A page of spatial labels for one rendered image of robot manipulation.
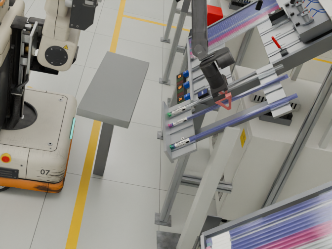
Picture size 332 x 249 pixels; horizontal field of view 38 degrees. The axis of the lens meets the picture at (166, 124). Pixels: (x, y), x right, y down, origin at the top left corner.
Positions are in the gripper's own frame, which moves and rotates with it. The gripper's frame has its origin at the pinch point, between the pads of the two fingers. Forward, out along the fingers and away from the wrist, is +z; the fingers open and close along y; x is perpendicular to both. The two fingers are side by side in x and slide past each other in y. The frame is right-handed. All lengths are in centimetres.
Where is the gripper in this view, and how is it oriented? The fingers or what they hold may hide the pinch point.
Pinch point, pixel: (227, 101)
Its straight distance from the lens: 191.0
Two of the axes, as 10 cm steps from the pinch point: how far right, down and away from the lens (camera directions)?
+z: 4.7, 7.0, 5.3
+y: -0.5, -5.8, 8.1
